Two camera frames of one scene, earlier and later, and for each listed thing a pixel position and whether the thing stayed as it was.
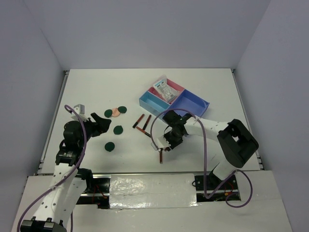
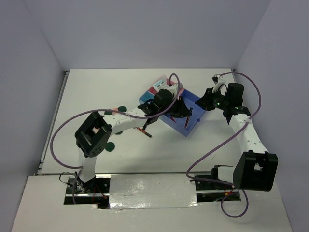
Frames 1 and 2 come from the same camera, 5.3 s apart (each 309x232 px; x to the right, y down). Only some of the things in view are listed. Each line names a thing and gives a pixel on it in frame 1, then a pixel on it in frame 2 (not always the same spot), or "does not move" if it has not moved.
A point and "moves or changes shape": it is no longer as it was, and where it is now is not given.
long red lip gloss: [161, 156] moves or changes shape
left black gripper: [104, 125] -> [181, 110]
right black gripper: [173, 145] -> [205, 102]
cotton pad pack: [167, 91] does not move
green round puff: [108, 113] does not move
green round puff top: [122, 109] does not move
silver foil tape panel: [128, 191] does not move
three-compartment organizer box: [166, 95] does not move
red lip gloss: [144, 132] does not move
